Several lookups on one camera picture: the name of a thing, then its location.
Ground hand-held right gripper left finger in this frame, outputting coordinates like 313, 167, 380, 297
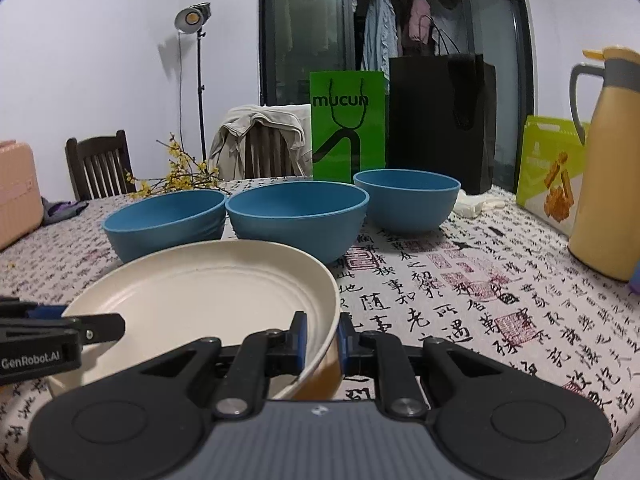
140, 312, 307, 421

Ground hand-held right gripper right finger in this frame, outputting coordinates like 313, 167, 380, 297
339, 314, 501, 420

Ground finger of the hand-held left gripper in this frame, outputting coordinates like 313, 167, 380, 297
0, 299, 68, 320
0, 313, 126, 347

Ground cream plate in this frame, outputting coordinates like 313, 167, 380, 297
46, 240, 344, 402

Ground blue bowl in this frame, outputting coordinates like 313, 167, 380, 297
225, 181, 371, 265
102, 189, 227, 265
353, 170, 461, 234

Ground grey purple cloth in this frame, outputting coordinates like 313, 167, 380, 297
41, 197, 90, 226

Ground pink suitcase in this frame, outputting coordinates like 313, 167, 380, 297
0, 141, 45, 252

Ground calligraphy printed tablecloth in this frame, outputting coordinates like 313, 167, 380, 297
0, 176, 640, 480

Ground dark wooden chair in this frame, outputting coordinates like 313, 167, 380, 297
65, 130, 137, 201
245, 122, 301, 179

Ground yellow flower branch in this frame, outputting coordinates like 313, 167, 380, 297
125, 133, 236, 198

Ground green paper bag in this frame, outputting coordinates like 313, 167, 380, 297
309, 71, 387, 184

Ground beige jacket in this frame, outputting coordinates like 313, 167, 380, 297
207, 104, 313, 182

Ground black paper bag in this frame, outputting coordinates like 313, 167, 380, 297
388, 15, 497, 196

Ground light green gift box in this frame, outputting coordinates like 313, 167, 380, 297
516, 115, 591, 237

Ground dark sliding glass door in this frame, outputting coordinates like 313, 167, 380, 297
259, 0, 535, 193

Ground yellow thermos jug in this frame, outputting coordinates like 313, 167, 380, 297
568, 46, 640, 282

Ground hanging blue shirt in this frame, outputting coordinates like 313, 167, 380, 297
361, 0, 400, 72

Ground studio floor lamp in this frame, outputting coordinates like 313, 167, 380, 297
174, 2, 213, 162

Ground hanging white garment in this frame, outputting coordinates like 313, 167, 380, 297
431, 2, 468, 56

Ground hanging pink garment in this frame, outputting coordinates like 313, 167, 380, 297
406, 0, 433, 43

